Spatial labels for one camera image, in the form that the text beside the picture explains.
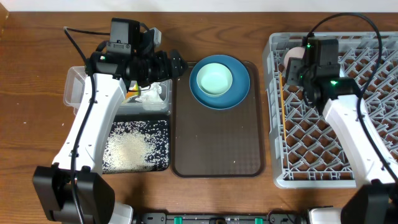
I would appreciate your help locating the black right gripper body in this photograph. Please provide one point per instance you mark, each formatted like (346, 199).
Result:
(297, 74)

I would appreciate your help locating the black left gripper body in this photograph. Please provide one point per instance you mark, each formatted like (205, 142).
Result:
(147, 72)

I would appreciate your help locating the pink cup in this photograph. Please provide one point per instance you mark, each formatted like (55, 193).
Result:
(296, 52)

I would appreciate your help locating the white napkin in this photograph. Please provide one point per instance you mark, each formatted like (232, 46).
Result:
(151, 94)

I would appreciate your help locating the yellow green snack wrapper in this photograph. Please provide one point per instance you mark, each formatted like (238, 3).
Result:
(134, 90)

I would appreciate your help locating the wooden chopstick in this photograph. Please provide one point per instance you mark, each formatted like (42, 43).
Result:
(282, 104)

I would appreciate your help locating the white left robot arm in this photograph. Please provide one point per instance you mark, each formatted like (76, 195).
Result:
(72, 189)

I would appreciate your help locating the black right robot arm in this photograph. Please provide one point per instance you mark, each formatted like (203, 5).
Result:
(340, 101)

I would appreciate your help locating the grey dishwasher rack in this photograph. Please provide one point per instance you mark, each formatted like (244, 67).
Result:
(312, 156)

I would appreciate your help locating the mint green bowl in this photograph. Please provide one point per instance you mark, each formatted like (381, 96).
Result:
(214, 79)

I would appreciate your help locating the clear plastic bin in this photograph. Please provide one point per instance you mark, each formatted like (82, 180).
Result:
(74, 90)

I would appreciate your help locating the dark blue plate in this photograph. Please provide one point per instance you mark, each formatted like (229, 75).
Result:
(239, 88)

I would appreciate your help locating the brown serving tray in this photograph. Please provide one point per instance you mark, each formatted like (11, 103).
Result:
(217, 143)

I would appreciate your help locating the black rectangular tray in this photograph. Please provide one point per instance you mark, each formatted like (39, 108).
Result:
(140, 146)

